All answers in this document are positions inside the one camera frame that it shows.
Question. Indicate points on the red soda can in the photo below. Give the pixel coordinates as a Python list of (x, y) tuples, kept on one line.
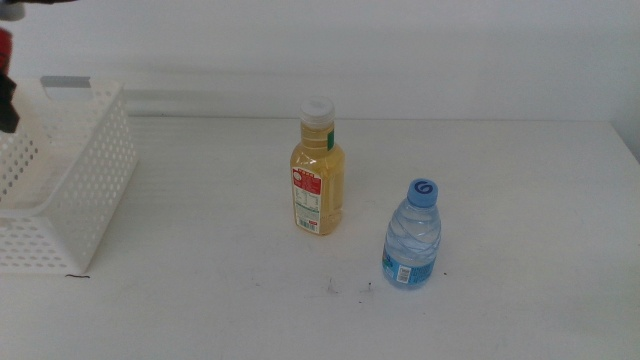
[(4, 50)]

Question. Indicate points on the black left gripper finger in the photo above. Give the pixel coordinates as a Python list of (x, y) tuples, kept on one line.
[(7, 107)]

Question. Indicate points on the white perforated plastic basket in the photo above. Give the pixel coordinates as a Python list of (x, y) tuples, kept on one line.
[(75, 210)]

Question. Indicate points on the small water bottle blue cap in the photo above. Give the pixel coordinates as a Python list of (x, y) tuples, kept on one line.
[(412, 235)]

